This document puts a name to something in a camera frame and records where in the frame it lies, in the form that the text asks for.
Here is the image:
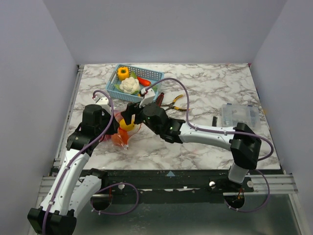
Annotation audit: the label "yellow lemon back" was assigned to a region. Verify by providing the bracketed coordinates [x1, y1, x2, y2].
[119, 119, 135, 132]

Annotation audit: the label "clear zip top bag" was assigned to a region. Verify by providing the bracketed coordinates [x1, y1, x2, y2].
[100, 111, 141, 149]

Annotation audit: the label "orange pumpkin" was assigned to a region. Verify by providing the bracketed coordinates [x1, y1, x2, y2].
[111, 128, 129, 148]

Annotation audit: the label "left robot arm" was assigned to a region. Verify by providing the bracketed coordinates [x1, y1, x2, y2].
[27, 104, 119, 235]

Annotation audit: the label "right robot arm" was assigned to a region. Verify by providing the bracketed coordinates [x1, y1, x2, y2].
[121, 103, 262, 192]

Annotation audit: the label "white cauliflower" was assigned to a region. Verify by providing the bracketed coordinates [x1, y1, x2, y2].
[115, 77, 140, 94]

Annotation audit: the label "blue plastic basket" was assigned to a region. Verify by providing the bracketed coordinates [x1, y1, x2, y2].
[106, 64, 164, 103]

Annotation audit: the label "orange carrot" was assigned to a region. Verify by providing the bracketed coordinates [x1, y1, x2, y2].
[137, 77, 151, 87]

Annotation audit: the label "yellow bell pepper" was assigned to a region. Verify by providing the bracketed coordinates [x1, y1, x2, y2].
[117, 67, 130, 81]

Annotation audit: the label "black bit holder strip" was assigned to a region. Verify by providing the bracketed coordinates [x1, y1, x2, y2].
[212, 116, 218, 127]

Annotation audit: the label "clear plastic parts box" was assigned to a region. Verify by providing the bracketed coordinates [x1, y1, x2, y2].
[221, 103, 261, 129]

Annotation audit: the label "yellow handled pliers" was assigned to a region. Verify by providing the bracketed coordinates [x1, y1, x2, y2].
[161, 94, 190, 111]

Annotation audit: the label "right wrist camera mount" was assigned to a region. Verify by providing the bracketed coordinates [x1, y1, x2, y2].
[139, 88, 156, 108]

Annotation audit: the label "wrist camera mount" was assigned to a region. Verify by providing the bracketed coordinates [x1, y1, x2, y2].
[92, 96, 111, 111]
[139, 88, 156, 108]

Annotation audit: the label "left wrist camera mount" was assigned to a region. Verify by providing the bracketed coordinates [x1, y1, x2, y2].
[92, 96, 111, 111]

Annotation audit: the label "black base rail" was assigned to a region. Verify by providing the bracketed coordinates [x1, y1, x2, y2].
[82, 168, 255, 205]

